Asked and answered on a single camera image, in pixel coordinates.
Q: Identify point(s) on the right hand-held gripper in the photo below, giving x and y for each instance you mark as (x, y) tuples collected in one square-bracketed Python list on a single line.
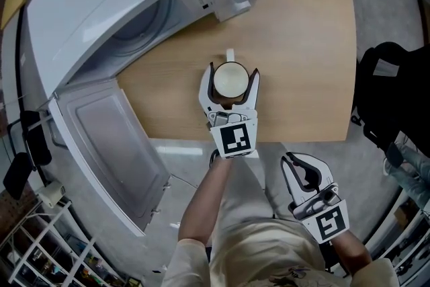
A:
[(331, 223)]

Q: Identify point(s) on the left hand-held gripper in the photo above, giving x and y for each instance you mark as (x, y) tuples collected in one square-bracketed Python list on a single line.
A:
[(235, 139)]

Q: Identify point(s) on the white mug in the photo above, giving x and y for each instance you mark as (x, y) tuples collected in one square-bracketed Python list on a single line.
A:
[(231, 79)]

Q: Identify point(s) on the person's left forearm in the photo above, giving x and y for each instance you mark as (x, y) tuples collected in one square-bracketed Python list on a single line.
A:
[(205, 201)]

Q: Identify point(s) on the person's right forearm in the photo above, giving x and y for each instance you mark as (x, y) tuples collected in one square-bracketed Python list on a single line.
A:
[(351, 253)]

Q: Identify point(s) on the cream printed shirt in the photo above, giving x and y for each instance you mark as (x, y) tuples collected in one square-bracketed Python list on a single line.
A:
[(255, 252)]

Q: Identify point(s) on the black mesh office chair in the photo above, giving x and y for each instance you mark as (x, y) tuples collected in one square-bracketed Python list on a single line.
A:
[(393, 94)]

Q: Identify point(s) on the beige box device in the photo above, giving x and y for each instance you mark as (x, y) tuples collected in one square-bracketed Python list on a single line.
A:
[(53, 193)]

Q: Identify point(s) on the black folding chair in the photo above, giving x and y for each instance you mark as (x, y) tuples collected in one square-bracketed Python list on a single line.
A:
[(30, 151)]

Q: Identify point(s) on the white shelf rack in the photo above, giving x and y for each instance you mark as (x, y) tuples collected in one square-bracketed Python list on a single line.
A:
[(50, 252)]

